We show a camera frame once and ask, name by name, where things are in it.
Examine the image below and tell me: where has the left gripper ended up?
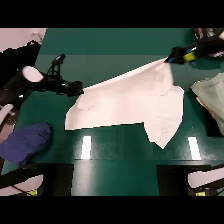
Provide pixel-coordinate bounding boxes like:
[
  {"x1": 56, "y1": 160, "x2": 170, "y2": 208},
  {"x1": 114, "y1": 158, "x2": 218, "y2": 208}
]
[{"x1": 61, "y1": 80, "x2": 85, "y2": 98}]

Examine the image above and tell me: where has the blue garment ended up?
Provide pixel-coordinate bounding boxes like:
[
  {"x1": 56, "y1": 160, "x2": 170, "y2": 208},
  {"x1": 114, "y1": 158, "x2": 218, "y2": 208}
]
[{"x1": 0, "y1": 121, "x2": 53, "y2": 166}]

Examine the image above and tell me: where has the pale grey-green garment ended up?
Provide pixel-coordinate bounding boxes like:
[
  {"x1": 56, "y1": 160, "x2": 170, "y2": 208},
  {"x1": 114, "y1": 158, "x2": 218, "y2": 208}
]
[{"x1": 190, "y1": 72, "x2": 224, "y2": 136}]

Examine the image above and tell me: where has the white T-shirt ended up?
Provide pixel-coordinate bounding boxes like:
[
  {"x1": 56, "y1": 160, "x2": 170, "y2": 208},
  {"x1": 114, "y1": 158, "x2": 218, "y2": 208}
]
[{"x1": 64, "y1": 59, "x2": 185, "y2": 150}]

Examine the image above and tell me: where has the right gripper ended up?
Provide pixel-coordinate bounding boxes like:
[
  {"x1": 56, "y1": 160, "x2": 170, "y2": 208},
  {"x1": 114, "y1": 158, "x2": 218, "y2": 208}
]
[{"x1": 163, "y1": 45, "x2": 198, "y2": 65}]

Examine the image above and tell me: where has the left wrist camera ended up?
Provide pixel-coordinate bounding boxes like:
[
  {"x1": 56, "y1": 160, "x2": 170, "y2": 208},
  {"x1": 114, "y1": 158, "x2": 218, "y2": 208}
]
[{"x1": 45, "y1": 53, "x2": 67, "y2": 85}]

